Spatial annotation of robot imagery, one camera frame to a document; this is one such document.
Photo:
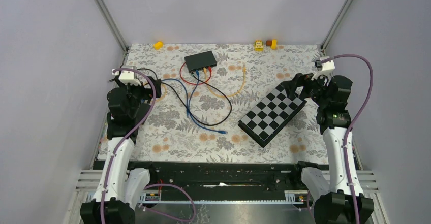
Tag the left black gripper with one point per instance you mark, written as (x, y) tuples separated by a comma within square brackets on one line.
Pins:
[(148, 92)]

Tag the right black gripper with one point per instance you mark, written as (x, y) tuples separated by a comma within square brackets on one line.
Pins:
[(300, 80)]

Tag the black network switch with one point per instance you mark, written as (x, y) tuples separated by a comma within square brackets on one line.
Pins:
[(200, 61)]

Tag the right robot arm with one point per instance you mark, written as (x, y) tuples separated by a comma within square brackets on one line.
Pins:
[(341, 199)]

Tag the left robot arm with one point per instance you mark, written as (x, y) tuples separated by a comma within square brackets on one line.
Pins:
[(119, 189)]

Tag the yellow brown toy block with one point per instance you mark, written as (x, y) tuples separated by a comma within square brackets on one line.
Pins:
[(273, 44)]

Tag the black white checkerboard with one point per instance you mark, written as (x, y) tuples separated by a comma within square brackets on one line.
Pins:
[(264, 121)]

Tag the yellow toy brick with face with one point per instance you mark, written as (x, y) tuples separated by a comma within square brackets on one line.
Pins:
[(258, 46)]

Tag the floral patterned table mat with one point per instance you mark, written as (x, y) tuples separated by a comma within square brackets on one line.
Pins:
[(196, 118)]

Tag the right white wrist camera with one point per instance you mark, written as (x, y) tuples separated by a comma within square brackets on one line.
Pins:
[(325, 66)]

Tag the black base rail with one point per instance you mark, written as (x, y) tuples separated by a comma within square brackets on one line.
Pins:
[(227, 181)]

